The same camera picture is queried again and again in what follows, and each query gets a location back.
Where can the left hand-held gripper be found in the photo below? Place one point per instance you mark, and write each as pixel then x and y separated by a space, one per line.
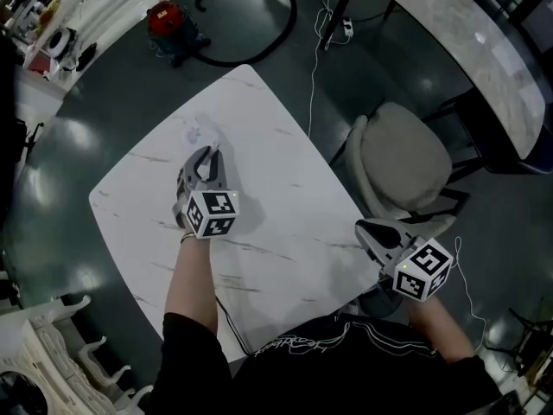
pixel 211 214

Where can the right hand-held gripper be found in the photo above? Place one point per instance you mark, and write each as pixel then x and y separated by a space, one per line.
pixel 423 270

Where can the small white paper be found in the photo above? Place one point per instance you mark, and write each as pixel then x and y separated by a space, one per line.
pixel 194 134

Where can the person's right forearm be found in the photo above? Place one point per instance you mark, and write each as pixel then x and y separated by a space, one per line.
pixel 436 331

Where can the person's left forearm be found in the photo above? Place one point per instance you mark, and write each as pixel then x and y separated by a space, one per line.
pixel 190 283

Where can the white marble square table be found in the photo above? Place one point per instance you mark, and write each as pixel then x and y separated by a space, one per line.
pixel 281 167

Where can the black wrist band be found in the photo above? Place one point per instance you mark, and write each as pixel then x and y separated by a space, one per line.
pixel 186 237

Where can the beige upholstered chair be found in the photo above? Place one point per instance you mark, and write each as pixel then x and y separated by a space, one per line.
pixel 402 158

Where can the person's black shirt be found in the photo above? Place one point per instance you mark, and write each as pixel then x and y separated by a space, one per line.
pixel 345 383

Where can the red vacuum cleaner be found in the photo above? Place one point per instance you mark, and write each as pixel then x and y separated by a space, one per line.
pixel 164 20

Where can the white round pet carrier backpack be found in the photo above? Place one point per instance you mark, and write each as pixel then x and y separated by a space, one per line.
pixel 60 43

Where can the white power strip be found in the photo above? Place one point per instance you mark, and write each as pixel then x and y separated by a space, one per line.
pixel 348 26

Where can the grey marble dining table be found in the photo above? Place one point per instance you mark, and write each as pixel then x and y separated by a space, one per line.
pixel 475 37

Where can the white ornate dresser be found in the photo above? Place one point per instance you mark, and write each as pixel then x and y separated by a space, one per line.
pixel 43 353

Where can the black metal frame chair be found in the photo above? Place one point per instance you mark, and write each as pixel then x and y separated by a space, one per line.
pixel 527 340

